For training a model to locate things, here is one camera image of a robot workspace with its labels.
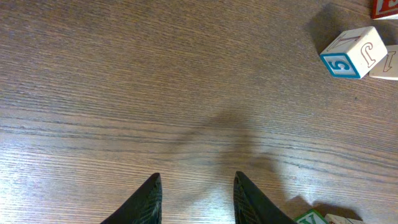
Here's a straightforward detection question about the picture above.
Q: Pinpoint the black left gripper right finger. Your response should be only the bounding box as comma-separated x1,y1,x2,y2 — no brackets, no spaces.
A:
233,171,296,224

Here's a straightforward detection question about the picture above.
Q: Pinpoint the plain wooden block upper left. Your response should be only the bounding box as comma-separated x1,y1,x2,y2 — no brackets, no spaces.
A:
369,45,398,81

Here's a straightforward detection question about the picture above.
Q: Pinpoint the green letter B block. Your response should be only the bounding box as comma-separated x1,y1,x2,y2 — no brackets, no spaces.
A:
325,214,366,224

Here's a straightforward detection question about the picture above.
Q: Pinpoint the wooden block blue side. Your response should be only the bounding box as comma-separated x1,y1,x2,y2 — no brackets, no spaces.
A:
320,26,387,79

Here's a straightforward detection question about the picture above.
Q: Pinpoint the red letter A block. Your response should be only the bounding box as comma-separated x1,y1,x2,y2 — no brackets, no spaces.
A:
371,0,398,20

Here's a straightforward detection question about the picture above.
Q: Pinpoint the wooden block green side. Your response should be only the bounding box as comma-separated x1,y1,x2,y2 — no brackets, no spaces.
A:
294,209,328,224

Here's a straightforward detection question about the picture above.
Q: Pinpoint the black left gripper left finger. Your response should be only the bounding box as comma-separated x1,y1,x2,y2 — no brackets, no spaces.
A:
101,173,162,224

